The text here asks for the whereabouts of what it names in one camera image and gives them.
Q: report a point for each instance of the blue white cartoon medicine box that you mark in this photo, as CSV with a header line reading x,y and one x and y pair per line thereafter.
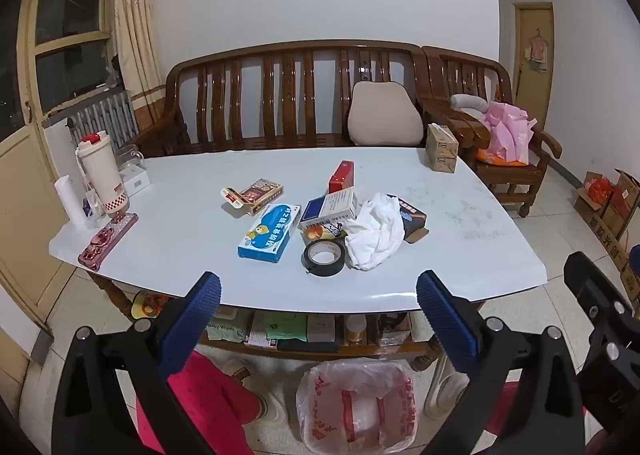
x,y
270,232

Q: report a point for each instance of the white thermos with red lid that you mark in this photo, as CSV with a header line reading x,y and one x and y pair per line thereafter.
x,y
102,170

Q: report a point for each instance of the dark blue white medicine box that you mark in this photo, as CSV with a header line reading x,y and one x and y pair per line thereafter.
x,y
330,210

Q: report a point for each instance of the wooden armchair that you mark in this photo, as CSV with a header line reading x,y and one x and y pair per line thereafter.
x,y
450,80

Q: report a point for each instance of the colourful snack wrapper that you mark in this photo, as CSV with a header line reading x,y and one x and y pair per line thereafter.
x,y
322,232

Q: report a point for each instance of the orange toy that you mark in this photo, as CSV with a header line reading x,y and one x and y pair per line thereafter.
x,y
150,306

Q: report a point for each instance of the flat black case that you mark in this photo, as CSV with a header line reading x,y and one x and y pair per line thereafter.
x,y
307,346

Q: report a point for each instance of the red carton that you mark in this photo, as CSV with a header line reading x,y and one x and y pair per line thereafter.
x,y
342,177

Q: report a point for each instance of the beige curtain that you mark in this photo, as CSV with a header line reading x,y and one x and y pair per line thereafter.
x,y
135,25

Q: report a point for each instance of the yellow wooden door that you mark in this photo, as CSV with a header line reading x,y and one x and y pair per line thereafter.
x,y
532,85

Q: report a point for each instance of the beige back cushion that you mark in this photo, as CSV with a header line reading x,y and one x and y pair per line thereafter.
x,y
385,115

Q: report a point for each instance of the cardboard box with red bag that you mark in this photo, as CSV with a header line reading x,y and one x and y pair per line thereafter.
x,y
592,195

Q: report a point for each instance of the white tissue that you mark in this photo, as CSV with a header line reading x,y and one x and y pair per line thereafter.
x,y
375,235

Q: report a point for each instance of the white paper roll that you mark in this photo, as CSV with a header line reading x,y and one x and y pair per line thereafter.
x,y
70,200

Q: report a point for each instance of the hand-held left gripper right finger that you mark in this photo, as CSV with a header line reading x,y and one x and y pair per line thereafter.
x,y
445,325

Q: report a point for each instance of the small amber bottle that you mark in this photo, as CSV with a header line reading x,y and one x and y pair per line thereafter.
x,y
356,330

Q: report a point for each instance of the wooden slatted bench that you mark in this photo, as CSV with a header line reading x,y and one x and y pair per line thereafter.
x,y
280,105

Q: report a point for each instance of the grey radiator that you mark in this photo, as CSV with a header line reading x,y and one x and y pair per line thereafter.
x,y
107,115

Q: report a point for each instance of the cardboard tissue box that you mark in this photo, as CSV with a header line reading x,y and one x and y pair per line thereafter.
x,y
442,149

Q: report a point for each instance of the trash bin with plastic bag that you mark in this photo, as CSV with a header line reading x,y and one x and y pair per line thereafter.
x,y
357,410

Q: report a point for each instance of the tan box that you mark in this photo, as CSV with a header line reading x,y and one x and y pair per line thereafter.
x,y
321,327

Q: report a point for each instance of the white slipper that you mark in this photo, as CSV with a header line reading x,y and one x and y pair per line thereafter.
x,y
267,400
447,395

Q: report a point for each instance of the pink plastic bag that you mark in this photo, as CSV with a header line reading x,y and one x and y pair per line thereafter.
x,y
505,135

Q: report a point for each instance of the black tape roll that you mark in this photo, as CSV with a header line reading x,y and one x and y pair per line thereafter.
x,y
312,262

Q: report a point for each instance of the pink phone case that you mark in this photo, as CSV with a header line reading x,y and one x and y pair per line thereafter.
x,y
107,240

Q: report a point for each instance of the green paper packet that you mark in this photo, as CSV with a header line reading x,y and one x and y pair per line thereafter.
x,y
280,327

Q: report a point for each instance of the clear glass jar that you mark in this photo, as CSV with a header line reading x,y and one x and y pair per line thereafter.
x,y
129,157

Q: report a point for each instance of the grey pillow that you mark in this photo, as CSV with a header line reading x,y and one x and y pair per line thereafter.
x,y
467,102

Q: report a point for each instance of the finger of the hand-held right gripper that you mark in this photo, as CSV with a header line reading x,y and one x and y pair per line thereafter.
x,y
592,280

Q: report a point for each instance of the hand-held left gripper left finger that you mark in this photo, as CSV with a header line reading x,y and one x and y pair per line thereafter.
x,y
192,325

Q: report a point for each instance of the yellow framed balcony door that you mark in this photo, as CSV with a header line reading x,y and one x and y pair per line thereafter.
x,y
30,145

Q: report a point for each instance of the brown carton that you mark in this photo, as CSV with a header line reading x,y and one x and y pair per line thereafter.
x,y
257,195

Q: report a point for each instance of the small white box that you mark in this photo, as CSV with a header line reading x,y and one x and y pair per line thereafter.
x,y
136,181

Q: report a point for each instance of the person's red pants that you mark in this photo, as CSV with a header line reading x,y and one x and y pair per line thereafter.
x,y
210,400

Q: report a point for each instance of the black carton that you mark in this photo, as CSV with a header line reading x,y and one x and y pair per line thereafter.
x,y
415,222

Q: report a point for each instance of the green wet wipes pack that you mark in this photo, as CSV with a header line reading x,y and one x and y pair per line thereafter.
x,y
227,327

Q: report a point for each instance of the stack of printed cardboard boxes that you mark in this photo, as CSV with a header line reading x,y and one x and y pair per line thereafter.
x,y
622,215

